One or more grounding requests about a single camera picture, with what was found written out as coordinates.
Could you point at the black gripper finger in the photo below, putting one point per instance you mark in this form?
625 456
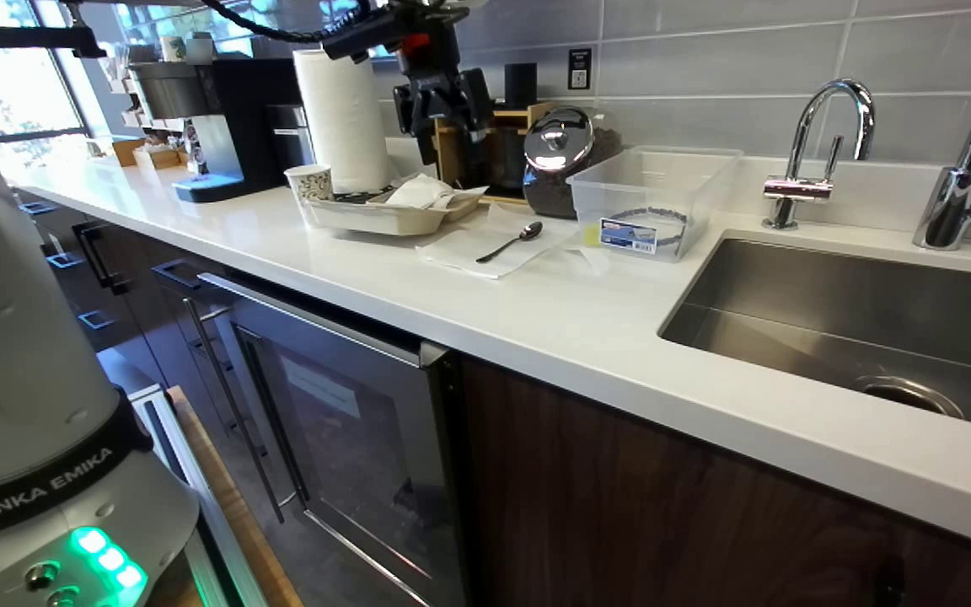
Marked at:
473 103
418 104

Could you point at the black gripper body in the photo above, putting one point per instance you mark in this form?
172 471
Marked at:
435 56

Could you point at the dark metal spoon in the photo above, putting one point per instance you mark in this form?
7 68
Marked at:
522 233

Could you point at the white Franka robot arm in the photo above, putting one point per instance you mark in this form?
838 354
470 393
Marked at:
16 337

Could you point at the white paper towel roll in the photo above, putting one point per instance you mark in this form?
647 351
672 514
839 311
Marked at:
340 119

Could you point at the black canister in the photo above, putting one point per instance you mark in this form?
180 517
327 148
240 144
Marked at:
521 86

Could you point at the wooden countertop organizer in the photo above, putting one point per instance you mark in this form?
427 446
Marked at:
537 117

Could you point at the crumpled white napkin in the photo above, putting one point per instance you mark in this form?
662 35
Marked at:
418 194

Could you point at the black cooker with silver lid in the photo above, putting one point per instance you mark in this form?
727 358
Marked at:
557 146

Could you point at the beige clamshell takeout container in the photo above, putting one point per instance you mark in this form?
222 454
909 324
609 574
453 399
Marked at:
397 219

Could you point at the clear plastic bag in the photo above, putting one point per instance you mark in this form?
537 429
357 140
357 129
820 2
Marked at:
473 265

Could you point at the dark coffee machine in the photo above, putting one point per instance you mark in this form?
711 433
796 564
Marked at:
227 111

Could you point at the chrome gooseneck faucet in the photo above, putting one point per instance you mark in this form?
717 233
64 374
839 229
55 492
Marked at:
816 111

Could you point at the undercounter glass door fridge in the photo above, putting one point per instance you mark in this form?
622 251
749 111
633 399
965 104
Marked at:
363 451

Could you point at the grey drawer cabinet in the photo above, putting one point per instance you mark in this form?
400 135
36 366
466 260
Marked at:
114 280

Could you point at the wooden plank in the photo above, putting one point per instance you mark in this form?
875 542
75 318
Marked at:
227 492

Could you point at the stainless steel sink basin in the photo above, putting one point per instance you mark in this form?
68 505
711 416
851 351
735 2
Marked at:
845 324

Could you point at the brown wood cabinet front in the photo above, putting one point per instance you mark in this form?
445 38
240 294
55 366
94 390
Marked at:
675 507

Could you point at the tall chrome kitchen faucet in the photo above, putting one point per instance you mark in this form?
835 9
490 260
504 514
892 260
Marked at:
958 190

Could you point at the dark wall outlet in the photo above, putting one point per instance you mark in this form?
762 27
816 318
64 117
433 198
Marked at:
580 68

